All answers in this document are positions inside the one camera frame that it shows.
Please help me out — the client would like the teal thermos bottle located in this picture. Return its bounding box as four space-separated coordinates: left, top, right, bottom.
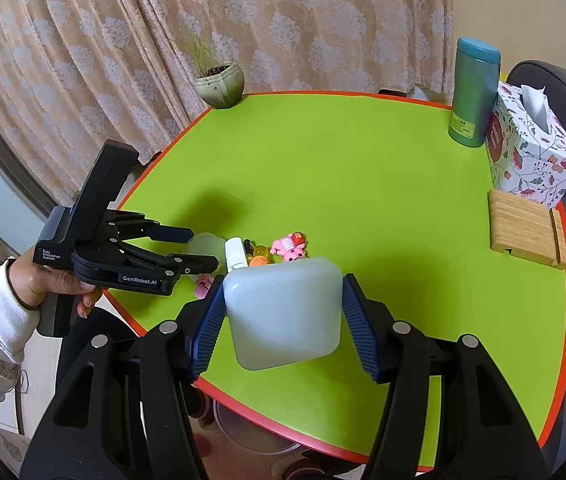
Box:
448 36 502 149

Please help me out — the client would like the beige floral curtain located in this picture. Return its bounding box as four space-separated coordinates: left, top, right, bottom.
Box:
0 0 456 211

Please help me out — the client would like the small white plastic item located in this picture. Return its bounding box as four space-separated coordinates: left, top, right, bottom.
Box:
224 237 250 273

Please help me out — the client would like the potted plant in grey pot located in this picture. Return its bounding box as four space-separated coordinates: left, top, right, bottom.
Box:
183 25 246 110

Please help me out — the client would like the person's slipper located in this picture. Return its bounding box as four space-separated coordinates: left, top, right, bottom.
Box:
185 387 214 420
272 452 326 480

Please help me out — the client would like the orange turtle keychain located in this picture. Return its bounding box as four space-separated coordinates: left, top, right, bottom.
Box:
242 238 273 267

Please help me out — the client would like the clear round plastic lid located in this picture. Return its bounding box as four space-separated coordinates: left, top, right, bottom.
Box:
183 232 228 277

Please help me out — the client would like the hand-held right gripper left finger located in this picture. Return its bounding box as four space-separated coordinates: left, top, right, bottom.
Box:
19 275 226 480

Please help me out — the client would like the green table with orange rim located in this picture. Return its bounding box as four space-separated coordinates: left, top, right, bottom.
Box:
103 91 566 466

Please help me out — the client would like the person's right slipper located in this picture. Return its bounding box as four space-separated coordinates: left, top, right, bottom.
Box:
272 452 326 480

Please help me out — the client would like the person's left slipper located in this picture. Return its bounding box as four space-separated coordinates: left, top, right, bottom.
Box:
185 387 214 420

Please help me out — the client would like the floral tissue box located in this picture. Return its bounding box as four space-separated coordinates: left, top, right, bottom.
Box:
484 81 566 211

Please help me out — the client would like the clear round waste bin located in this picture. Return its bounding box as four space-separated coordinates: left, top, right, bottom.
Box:
213 400 304 456

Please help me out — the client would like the person's left hand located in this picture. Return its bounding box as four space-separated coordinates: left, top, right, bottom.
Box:
7 257 101 318

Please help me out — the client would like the white translucent plastic box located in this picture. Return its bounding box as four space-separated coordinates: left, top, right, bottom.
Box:
223 256 345 372

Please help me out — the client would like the pink pig toy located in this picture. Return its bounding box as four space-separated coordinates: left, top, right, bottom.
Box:
270 231 309 262

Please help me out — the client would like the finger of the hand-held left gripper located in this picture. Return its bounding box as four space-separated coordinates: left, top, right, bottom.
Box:
103 209 194 244
108 245 220 281

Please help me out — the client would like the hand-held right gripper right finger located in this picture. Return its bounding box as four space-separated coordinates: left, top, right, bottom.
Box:
341 273 548 480

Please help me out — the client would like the wooden phone stand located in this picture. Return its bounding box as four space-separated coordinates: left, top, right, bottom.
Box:
488 188 566 271

